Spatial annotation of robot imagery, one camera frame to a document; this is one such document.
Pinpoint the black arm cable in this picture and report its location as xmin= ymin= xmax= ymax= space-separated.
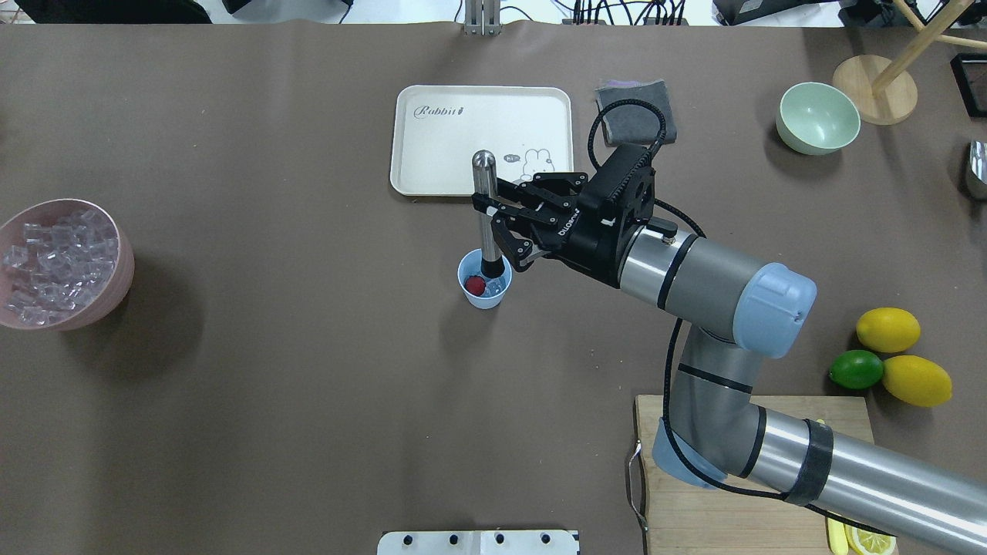
xmin=586 ymin=98 xmax=895 ymax=537

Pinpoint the red strawberry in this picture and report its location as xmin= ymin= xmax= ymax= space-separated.
xmin=464 ymin=275 xmax=487 ymax=298

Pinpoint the bamboo cutting board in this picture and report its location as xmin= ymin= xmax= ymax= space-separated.
xmin=628 ymin=395 xmax=831 ymax=554

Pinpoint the cream rabbit tray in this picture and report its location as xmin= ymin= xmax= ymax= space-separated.
xmin=390 ymin=85 xmax=574 ymax=197

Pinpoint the yellow lemon upper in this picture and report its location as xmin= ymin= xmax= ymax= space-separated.
xmin=854 ymin=307 xmax=922 ymax=352

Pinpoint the lemon slice lower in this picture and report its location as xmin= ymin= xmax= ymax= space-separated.
xmin=844 ymin=526 xmax=898 ymax=555

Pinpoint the green bowl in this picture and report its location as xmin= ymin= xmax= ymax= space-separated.
xmin=775 ymin=82 xmax=861 ymax=156

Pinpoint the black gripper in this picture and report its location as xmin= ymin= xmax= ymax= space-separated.
xmin=472 ymin=173 xmax=655 ymax=288

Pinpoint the dark tray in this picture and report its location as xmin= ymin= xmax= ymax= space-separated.
xmin=949 ymin=53 xmax=986 ymax=117

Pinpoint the blue plastic cup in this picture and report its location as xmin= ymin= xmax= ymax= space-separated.
xmin=457 ymin=248 xmax=514 ymax=310

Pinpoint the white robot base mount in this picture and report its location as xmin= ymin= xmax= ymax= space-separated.
xmin=376 ymin=528 xmax=581 ymax=554

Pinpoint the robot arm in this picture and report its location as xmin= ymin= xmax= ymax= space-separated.
xmin=471 ymin=171 xmax=985 ymax=554

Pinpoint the yellow lemon lower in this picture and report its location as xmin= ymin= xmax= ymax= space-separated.
xmin=881 ymin=355 xmax=952 ymax=408

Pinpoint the green lime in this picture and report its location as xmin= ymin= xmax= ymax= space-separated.
xmin=828 ymin=350 xmax=884 ymax=390

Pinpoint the pink bowl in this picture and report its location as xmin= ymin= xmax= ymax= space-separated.
xmin=2 ymin=199 xmax=135 ymax=331

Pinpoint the grey folded cloth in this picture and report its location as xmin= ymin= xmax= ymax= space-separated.
xmin=595 ymin=79 xmax=678 ymax=146

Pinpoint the steel ice scoop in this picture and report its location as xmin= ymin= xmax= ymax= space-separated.
xmin=963 ymin=140 xmax=987 ymax=203

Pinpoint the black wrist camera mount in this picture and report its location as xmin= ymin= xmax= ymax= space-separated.
xmin=588 ymin=144 xmax=655 ymax=229

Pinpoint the yellow lemon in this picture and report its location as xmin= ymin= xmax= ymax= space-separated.
xmin=854 ymin=307 xmax=922 ymax=352
xmin=881 ymin=355 xmax=952 ymax=408

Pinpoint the wooden cup tree stand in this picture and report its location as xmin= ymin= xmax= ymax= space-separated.
xmin=832 ymin=1 xmax=986 ymax=126

